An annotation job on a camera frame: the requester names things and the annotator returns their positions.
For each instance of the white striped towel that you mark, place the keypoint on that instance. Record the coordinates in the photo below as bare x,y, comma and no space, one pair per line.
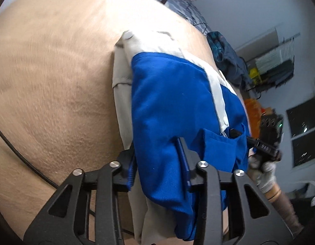
272,58

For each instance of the beige and blue jacket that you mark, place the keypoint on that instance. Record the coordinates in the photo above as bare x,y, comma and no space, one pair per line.
167,94

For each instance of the orange crate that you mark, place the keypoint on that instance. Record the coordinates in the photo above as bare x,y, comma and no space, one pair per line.
253,114

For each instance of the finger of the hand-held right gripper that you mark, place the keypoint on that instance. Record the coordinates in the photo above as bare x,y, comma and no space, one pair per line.
249,140

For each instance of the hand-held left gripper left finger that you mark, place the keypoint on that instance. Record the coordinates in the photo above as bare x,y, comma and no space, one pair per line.
132,176

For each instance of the dark window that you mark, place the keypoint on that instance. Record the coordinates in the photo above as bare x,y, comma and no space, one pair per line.
300,122

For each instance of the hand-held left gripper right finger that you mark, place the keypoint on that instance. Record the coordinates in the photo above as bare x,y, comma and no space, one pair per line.
184,163

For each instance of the dark blue clothes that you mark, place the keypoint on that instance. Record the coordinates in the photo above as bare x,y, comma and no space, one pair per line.
229,61

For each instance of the person's right hand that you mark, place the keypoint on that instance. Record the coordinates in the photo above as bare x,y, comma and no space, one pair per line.
267,176

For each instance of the black clothes rack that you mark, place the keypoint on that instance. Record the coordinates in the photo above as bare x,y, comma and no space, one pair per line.
251,88

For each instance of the dark hanging clothes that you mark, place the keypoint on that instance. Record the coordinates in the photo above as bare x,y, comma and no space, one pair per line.
280,74

